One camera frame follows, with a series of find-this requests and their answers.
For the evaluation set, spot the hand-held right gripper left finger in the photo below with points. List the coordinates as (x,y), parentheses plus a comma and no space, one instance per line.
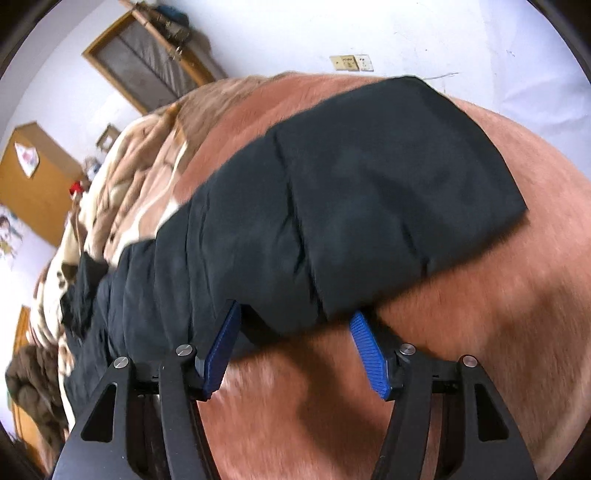
(224,344)

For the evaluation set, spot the black padded jacket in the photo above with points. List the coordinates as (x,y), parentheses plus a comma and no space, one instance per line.
(369,184)

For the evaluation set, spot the wall power outlet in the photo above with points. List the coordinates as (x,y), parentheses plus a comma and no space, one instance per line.
(342,62)

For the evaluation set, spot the white wall socket plate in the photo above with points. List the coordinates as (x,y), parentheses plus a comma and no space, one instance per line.
(364,62)

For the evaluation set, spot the white paper sticker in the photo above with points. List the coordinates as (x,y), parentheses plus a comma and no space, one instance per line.
(27,159)

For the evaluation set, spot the wooden wardrobe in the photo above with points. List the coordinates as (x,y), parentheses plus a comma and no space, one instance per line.
(46,194)

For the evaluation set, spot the brown cream printed blanket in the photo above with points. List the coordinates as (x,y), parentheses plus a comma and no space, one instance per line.
(508,323)

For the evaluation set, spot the wall poster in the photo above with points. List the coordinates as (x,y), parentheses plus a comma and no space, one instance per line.
(9,240)

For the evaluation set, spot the red cloth item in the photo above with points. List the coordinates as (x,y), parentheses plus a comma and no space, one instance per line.
(75,187)

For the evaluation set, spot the hanging clothes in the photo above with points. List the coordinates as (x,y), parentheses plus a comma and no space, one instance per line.
(173,23)

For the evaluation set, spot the dark brown padded coat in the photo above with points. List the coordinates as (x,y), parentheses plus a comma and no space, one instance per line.
(32,392)

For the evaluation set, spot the wooden furniture panel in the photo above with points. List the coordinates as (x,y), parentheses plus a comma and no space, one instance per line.
(22,327)

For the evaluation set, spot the wooden door frame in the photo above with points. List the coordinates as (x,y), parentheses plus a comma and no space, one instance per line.
(138,60)

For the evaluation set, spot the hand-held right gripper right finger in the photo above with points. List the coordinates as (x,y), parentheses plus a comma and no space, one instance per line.
(369,355)

